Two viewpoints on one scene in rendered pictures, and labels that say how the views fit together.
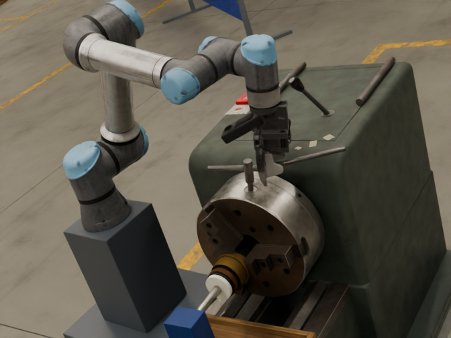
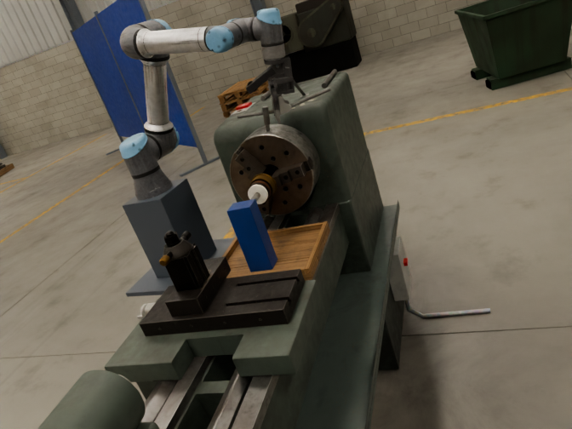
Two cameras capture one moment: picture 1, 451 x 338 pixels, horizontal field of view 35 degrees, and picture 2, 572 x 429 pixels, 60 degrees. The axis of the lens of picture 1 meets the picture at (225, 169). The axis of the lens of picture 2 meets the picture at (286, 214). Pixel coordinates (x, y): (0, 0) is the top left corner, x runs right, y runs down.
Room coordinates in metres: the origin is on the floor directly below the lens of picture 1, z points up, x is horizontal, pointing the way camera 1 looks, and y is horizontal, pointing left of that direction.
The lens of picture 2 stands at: (-0.11, 0.48, 1.62)
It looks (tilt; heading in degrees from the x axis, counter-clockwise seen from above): 22 degrees down; 344
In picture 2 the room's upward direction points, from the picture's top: 19 degrees counter-clockwise
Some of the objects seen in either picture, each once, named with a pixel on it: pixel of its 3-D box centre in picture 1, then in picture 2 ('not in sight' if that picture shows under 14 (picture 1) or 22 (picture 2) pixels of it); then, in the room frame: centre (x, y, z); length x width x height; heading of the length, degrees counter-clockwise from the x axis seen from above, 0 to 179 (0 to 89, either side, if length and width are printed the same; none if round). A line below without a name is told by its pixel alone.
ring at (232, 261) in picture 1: (229, 273); (262, 187); (1.45, 0.07, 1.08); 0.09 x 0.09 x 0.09; 51
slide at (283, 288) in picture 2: not in sight; (222, 302); (1.10, 0.38, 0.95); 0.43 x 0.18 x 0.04; 51
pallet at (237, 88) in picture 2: not in sight; (248, 94); (9.46, -2.42, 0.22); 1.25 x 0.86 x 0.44; 142
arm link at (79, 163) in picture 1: (88, 169); (139, 153); (1.91, 0.38, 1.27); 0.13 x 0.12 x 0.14; 130
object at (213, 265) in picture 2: not in sight; (199, 285); (1.16, 0.41, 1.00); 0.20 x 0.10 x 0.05; 141
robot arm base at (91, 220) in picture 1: (101, 203); (150, 180); (1.91, 0.38, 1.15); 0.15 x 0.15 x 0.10
